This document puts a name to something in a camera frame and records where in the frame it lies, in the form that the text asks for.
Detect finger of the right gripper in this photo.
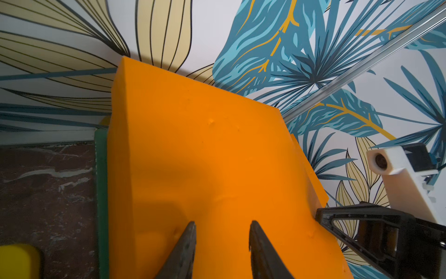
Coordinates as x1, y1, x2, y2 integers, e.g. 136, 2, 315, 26
315, 202, 446, 279

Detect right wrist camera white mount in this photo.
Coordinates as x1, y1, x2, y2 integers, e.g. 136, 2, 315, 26
367, 143, 445, 225

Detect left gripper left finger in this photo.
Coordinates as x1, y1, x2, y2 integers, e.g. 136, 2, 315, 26
155, 222, 196, 279

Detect green shoebox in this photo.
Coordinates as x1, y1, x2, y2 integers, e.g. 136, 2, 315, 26
94, 129, 109, 279

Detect large orange shoebox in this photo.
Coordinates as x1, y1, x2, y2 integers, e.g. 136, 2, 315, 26
108, 58, 352, 279

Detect right aluminium corner post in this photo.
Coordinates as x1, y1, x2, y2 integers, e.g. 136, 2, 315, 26
282, 3, 446, 124

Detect yellow black toolbox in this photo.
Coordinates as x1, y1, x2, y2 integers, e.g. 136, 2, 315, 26
1, 244, 43, 279

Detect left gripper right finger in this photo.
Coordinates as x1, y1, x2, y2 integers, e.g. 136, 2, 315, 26
249, 220, 293, 279

